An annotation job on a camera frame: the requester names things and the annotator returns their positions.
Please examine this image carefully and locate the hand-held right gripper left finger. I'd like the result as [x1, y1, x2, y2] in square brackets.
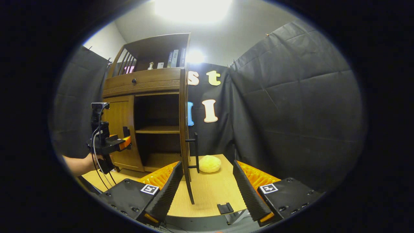
[99, 161, 184, 224]

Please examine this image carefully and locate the wooden cabinet inner shelf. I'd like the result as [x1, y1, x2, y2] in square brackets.
[135, 126, 180, 134]

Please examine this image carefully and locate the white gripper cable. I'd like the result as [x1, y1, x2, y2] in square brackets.
[92, 129, 110, 190]

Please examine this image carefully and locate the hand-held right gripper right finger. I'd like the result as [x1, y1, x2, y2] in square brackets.
[233, 160, 324, 227]

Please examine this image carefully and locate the small black bracket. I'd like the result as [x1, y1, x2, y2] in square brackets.
[217, 202, 234, 215]

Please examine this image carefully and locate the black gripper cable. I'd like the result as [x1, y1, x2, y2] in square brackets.
[96, 107, 117, 185]

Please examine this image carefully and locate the wooden cabinet drawer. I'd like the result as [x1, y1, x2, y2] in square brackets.
[103, 67, 181, 98]

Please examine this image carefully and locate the wooden double-door shoe cabinet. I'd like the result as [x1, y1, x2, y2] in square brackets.
[102, 32, 200, 205]

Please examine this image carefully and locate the wooden shoe cabinet door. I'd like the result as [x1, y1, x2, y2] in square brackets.
[179, 68, 195, 205]
[103, 95, 145, 172]

